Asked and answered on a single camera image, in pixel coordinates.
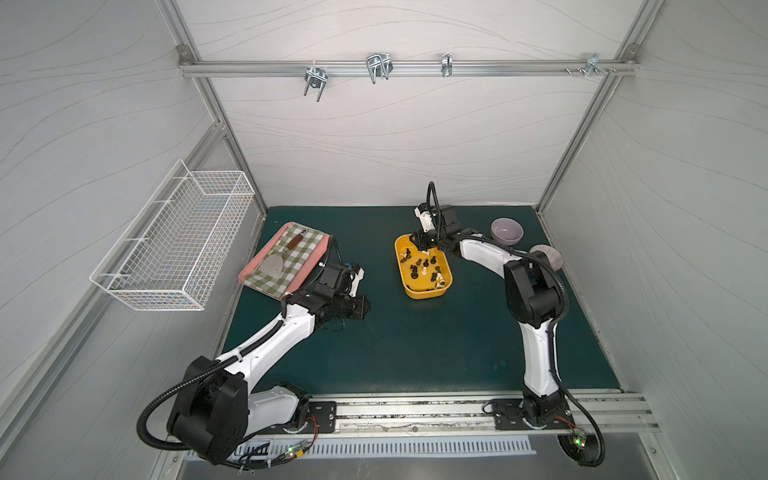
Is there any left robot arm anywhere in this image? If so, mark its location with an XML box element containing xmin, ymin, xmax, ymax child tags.
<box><xmin>166</xmin><ymin>264</ymin><xmax>371</xmax><ymax>464</ymax></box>

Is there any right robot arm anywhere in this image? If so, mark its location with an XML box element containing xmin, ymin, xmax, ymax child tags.
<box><xmin>410</xmin><ymin>202</ymin><xmax>568</xmax><ymax>427</ymax></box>

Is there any yellow plastic storage box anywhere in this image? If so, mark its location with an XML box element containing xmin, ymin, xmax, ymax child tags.
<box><xmin>394</xmin><ymin>235</ymin><xmax>453</xmax><ymax>300</ymax></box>

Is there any green checkered cloth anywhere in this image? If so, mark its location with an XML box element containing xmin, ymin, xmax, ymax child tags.
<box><xmin>244</xmin><ymin>223</ymin><xmax>330</xmax><ymax>299</ymax></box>

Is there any purple bowl upright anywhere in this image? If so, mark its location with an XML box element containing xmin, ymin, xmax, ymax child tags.
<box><xmin>491</xmin><ymin>218</ymin><xmax>524</xmax><ymax>246</ymax></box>

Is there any purple ribbed bowl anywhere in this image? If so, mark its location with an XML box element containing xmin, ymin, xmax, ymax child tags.
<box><xmin>530</xmin><ymin>244</ymin><xmax>564</xmax><ymax>272</ymax></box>

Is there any white vent strip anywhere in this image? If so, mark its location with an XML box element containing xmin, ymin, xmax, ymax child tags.
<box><xmin>230</xmin><ymin>434</ymin><xmax>536</xmax><ymax>461</ymax></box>

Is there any metal hook clamp middle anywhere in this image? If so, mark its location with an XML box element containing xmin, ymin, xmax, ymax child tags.
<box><xmin>365</xmin><ymin>53</ymin><xmax>393</xmax><ymax>84</ymax></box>

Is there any metal hook clamp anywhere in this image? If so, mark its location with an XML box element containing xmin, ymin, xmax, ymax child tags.
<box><xmin>365</xmin><ymin>53</ymin><xmax>393</xmax><ymax>84</ymax></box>
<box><xmin>303</xmin><ymin>64</ymin><xmax>328</xmax><ymax>102</ymax></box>

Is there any metal hook clamp left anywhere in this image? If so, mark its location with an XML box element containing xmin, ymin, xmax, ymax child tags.
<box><xmin>303</xmin><ymin>64</ymin><xmax>328</xmax><ymax>102</ymax></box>

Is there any aluminium crossbar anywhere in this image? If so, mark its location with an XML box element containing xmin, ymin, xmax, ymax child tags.
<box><xmin>180</xmin><ymin>56</ymin><xmax>641</xmax><ymax>79</ymax></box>

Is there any right black conduit cable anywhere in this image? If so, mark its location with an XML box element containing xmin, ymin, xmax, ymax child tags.
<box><xmin>425</xmin><ymin>181</ymin><xmax>607</xmax><ymax>468</ymax></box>

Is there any black conduit cable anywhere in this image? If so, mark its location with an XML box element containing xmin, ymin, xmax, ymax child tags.
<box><xmin>425</xmin><ymin>181</ymin><xmax>607</xmax><ymax>468</ymax></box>
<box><xmin>136</xmin><ymin>317</ymin><xmax>284</xmax><ymax>452</ymax></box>

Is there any metal spatula wooden handle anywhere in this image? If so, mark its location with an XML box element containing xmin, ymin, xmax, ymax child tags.
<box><xmin>257</xmin><ymin>229</ymin><xmax>307</xmax><ymax>279</ymax></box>

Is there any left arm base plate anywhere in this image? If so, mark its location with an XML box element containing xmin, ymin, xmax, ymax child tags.
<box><xmin>257</xmin><ymin>400</ymin><xmax>338</xmax><ymax>435</ymax></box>

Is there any metal ring clamp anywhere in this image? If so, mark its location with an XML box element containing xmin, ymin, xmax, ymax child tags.
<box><xmin>441</xmin><ymin>53</ymin><xmax>453</xmax><ymax>78</ymax></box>

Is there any white wire basket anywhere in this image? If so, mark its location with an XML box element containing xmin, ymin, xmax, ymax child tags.
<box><xmin>90</xmin><ymin>160</ymin><xmax>254</xmax><ymax>312</ymax></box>

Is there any left black conduit cable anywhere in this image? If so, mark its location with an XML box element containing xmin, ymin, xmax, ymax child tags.
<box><xmin>136</xmin><ymin>317</ymin><xmax>284</xmax><ymax>452</ymax></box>

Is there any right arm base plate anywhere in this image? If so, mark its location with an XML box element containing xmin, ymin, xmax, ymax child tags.
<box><xmin>482</xmin><ymin>397</ymin><xmax>575</xmax><ymax>431</ymax></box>

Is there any metal bracket right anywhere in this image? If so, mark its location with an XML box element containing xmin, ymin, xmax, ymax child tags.
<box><xmin>563</xmin><ymin>53</ymin><xmax>618</xmax><ymax>78</ymax></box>

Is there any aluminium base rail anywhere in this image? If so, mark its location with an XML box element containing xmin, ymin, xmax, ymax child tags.
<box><xmin>313</xmin><ymin>389</ymin><xmax>661</xmax><ymax>439</ymax></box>

